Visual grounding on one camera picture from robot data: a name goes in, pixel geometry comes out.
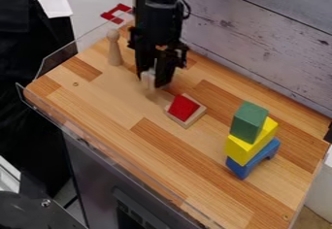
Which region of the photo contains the wooden square tile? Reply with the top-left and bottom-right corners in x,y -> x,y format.
163,92 -> 210,130

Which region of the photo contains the green cube block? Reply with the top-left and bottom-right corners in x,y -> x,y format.
228,101 -> 272,145

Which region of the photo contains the red triangle block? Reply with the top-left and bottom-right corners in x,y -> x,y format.
166,94 -> 203,123

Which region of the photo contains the blue arch block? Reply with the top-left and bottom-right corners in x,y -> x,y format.
224,137 -> 282,180

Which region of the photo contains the red square marker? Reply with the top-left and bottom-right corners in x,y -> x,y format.
99,2 -> 134,25

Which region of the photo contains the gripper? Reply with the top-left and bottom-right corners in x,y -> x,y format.
125,24 -> 191,91

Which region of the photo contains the yellow block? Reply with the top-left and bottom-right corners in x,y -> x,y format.
222,115 -> 281,167

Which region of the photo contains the wooden peg figure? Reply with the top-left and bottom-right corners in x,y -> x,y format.
105,28 -> 126,67

